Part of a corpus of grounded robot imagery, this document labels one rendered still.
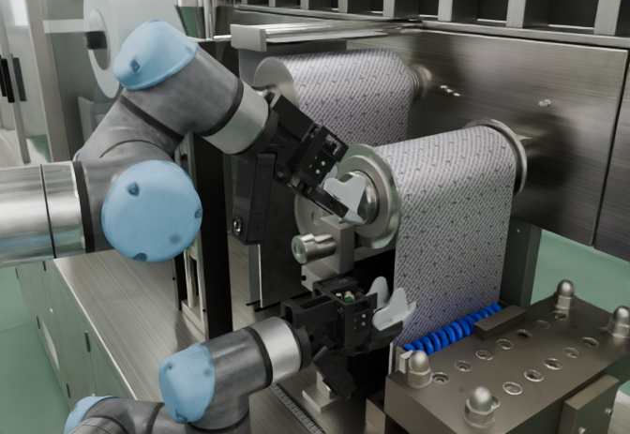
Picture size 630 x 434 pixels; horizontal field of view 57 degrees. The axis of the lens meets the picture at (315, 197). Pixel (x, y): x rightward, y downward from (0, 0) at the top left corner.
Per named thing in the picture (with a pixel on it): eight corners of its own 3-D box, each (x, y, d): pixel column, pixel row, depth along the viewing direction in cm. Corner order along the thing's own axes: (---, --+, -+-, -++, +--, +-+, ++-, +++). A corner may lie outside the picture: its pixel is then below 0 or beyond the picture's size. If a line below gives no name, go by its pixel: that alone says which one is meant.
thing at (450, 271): (389, 353, 84) (396, 238, 77) (495, 305, 96) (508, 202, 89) (392, 355, 83) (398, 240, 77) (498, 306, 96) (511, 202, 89)
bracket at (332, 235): (299, 396, 93) (297, 223, 82) (332, 381, 96) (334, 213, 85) (317, 415, 89) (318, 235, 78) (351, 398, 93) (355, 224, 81)
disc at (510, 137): (440, 173, 102) (471, 100, 93) (442, 173, 102) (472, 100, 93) (501, 227, 93) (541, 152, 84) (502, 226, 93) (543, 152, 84)
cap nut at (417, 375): (397, 377, 77) (399, 349, 76) (417, 366, 79) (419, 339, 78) (417, 392, 75) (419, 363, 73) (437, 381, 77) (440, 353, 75)
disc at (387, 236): (322, 204, 88) (345, 122, 79) (325, 203, 88) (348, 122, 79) (381, 270, 79) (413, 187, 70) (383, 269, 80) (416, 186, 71)
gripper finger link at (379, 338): (410, 325, 76) (357, 348, 72) (410, 336, 77) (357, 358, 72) (387, 309, 80) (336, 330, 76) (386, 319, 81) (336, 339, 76)
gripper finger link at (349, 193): (392, 197, 75) (343, 160, 70) (368, 235, 74) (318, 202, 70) (379, 191, 77) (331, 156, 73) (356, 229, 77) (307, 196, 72)
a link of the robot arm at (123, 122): (60, 208, 51) (132, 107, 50) (53, 172, 60) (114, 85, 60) (136, 247, 55) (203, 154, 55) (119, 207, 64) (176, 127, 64)
